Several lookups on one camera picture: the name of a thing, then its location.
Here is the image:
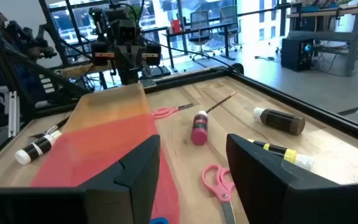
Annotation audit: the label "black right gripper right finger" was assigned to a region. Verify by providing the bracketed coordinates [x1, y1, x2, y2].
[226, 133, 358, 224]

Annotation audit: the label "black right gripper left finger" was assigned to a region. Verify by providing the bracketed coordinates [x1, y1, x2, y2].
[0, 134, 162, 224]

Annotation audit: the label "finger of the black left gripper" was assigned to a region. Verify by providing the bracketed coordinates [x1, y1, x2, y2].
[91, 42, 109, 67]
[144, 43, 162, 67]

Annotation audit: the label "yellow paint bottle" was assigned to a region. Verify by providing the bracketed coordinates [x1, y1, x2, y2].
[247, 138, 317, 172]

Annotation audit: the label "pink-handled scissors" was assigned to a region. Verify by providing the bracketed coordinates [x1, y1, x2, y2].
[201, 164, 238, 224]
[151, 103, 195, 120]

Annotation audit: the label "dark-handled paintbrush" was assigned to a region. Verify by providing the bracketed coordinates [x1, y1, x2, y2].
[205, 91, 237, 114]
[29, 116, 71, 139]

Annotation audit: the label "white paint bottle black label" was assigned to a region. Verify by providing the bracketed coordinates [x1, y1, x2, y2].
[14, 129, 63, 166]

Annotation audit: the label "red container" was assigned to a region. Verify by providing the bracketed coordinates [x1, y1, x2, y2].
[170, 19, 182, 34]

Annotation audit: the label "orange translucent plastic bin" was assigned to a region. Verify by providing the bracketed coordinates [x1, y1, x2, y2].
[61, 82, 152, 135]

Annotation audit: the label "pink translucent plastic bin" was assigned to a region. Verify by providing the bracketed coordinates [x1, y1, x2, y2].
[30, 112, 181, 224]

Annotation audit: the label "grey mesh office chair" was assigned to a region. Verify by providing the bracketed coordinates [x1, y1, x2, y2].
[218, 5, 242, 53]
[188, 11, 213, 60]

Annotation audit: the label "black computer tower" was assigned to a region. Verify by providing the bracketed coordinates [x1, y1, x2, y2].
[280, 37, 314, 72]

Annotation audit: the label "grey standing desk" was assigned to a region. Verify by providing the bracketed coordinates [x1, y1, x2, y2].
[286, 2, 358, 77]

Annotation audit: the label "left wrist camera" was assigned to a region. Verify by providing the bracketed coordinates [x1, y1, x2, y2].
[116, 25, 140, 45]

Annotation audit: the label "black teleoperation handle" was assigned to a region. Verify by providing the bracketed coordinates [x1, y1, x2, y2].
[6, 20, 58, 60]

